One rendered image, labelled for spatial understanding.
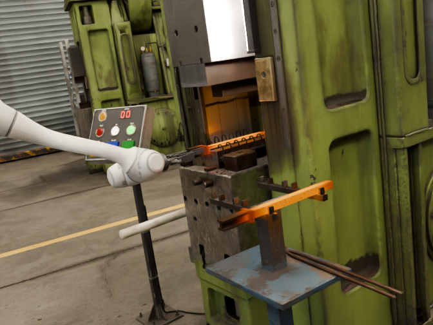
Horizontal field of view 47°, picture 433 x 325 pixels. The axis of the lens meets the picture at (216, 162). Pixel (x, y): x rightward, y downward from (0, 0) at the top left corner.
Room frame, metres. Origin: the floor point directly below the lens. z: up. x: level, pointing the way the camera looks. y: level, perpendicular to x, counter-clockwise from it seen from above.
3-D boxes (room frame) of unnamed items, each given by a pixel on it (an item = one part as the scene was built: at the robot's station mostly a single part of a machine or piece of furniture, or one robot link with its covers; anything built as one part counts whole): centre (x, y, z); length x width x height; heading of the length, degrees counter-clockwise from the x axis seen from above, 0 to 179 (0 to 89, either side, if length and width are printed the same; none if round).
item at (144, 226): (2.38, 0.32, 0.62); 0.44 x 0.05 x 0.05; 126
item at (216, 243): (2.24, -0.16, 0.69); 0.56 x 0.38 x 0.45; 126
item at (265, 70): (1.97, -0.24, 1.27); 0.09 x 0.02 x 0.17; 36
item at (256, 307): (2.24, -0.16, 0.23); 0.55 x 0.37 x 0.47; 126
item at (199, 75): (2.28, -0.12, 1.32); 0.42 x 0.20 x 0.10; 126
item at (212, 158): (2.28, -0.12, 0.96); 0.42 x 0.20 x 0.09; 126
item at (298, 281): (1.53, -0.14, 0.67); 0.40 x 0.30 x 0.02; 34
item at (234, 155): (2.04, -0.10, 0.95); 0.12 x 0.08 x 0.06; 126
